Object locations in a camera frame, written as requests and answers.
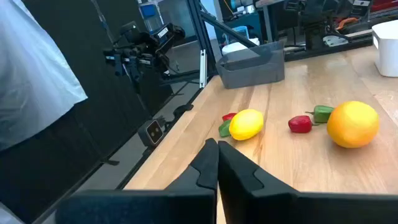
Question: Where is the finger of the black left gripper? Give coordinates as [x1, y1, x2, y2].
[129, 58, 142, 94]
[113, 55, 124, 77]

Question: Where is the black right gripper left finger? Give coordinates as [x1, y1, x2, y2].
[55, 138, 219, 224]

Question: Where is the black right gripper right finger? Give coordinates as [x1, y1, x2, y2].
[217, 140, 398, 224]

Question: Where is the green mini bell pepper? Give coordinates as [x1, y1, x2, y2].
[218, 119, 233, 138]
[305, 105, 335, 124]

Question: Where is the yellow lemon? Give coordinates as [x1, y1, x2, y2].
[228, 108, 264, 141]

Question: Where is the orange fruit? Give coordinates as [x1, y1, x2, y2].
[326, 100, 381, 149]

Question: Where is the black partition panel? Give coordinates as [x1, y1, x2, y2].
[21, 0, 175, 162]

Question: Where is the person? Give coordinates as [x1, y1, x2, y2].
[0, 0, 94, 224]

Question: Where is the white round container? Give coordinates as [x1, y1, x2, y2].
[221, 37, 261, 56]

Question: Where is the light blue box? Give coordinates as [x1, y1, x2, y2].
[228, 26, 249, 43]

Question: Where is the dark grey plastic basket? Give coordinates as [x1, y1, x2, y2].
[215, 40, 286, 90]

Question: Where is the black workshop machine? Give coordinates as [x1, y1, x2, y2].
[298, 0, 371, 50]

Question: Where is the orange tool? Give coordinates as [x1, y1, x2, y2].
[335, 17, 360, 31]

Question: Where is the white plastic basket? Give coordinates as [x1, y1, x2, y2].
[371, 19, 398, 78]

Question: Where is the red bin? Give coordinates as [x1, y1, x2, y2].
[369, 0, 398, 13]

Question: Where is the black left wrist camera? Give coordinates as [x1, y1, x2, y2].
[119, 21, 139, 38]

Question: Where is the black camera cable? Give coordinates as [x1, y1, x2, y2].
[163, 103, 195, 131]

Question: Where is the small black exterior camera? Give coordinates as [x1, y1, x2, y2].
[137, 119, 165, 147]

